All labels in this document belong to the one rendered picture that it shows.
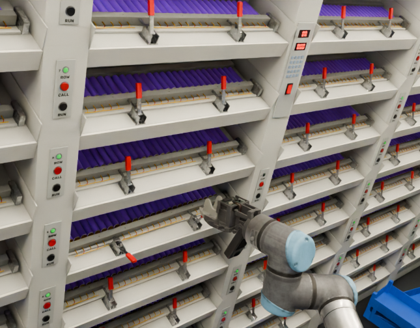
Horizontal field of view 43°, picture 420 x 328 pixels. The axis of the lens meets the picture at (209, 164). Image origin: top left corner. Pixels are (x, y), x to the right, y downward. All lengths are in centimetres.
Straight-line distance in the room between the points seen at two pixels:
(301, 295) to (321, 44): 71
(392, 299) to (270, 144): 170
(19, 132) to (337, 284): 83
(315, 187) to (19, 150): 120
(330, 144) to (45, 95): 112
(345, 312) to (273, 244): 23
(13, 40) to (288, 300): 85
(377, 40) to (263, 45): 54
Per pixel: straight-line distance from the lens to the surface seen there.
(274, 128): 160
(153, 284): 167
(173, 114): 133
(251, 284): 207
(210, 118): 139
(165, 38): 123
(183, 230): 158
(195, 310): 190
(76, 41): 108
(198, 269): 176
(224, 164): 156
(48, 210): 123
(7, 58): 104
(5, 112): 115
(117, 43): 115
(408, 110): 244
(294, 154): 176
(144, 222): 152
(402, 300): 316
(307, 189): 198
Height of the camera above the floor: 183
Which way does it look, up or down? 27 degrees down
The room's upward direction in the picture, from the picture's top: 13 degrees clockwise
